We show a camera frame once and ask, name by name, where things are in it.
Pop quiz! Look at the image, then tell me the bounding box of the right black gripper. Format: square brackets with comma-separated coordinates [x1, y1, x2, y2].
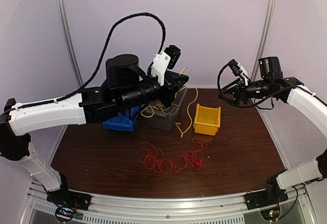
[218, 77, 272, 106]

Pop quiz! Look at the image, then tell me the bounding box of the red cable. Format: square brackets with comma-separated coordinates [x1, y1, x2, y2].
[137, 137, 209, 176]

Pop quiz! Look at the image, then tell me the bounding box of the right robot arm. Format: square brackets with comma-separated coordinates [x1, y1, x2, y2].
[217, 56, 326, 205]

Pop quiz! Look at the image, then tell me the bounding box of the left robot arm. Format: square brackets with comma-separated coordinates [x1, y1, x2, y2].
[1, 53, 189, 206]

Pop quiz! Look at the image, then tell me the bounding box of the grey transparent plastic tub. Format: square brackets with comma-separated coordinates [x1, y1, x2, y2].
[141, 88, 188, 131]

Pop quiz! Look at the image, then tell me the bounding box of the yellow plastic bin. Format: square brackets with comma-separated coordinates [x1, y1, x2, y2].
[193, 103, 221, 136]

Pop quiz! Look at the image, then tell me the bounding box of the blue plastic bin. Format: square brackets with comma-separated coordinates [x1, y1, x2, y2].
[102, 106, 141, 132]

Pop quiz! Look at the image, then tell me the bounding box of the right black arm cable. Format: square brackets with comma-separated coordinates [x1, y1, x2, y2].
[217, 64, 292, 110]

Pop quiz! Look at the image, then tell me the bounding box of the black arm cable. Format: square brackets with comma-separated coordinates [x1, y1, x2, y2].
[0, 12, 167, 117]
[217, 64, 292, 110]

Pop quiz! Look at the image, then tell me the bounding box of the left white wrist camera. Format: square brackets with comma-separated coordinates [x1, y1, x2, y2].
[149, 45, 181, 86]

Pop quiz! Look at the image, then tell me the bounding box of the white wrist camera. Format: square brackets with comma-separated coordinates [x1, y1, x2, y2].
[149, 45, 181, 86]
[227, 59, 251, 86]

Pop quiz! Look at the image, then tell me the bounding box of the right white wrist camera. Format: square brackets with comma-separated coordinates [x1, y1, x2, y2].
[227, 59, 251, 86]

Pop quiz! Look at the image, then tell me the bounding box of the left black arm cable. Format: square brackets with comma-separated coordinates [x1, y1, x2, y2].
[0, 12, 167, 117]

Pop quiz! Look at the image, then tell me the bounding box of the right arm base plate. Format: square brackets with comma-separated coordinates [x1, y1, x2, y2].
[244, 190, 288, 210]

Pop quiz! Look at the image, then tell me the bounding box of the right aluminium frame post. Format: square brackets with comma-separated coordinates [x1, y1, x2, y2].
[251, 0, 276, 80]

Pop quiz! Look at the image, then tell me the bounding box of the aluminium front rail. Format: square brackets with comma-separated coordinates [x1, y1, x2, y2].
[24, 177, 314, 224]

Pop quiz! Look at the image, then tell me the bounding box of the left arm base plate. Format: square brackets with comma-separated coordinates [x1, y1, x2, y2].
[46, 191, 91, 211]

